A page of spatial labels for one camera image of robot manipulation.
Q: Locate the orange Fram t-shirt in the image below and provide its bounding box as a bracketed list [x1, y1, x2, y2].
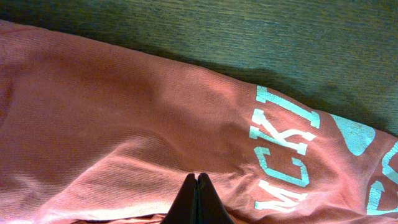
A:
[1, 21, 397, 223]

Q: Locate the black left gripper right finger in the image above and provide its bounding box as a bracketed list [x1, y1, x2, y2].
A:
[197, 173, 234, 224]

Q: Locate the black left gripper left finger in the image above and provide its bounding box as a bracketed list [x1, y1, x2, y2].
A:
[160, 174, 198, 224]

